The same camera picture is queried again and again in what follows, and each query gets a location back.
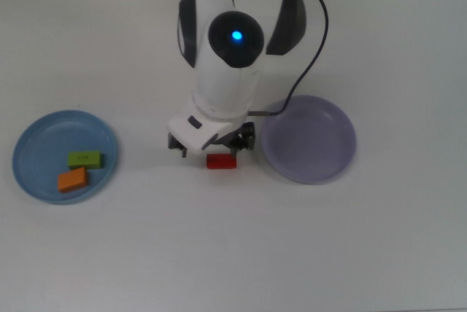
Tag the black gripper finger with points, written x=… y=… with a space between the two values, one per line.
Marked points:
x=246 y=137
x=177 y=142

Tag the red block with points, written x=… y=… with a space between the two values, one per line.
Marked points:
x=221 y=162

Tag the green block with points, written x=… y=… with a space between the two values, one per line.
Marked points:
x=84 y=159

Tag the orange block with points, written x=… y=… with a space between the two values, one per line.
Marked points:
x=73 y=179

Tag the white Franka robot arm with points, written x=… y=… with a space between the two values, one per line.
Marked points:
x=226 y=82

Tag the purple plate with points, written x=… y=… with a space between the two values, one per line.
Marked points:
x=310 y=140

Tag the blue plate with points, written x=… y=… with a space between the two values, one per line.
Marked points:
x=44 y=137

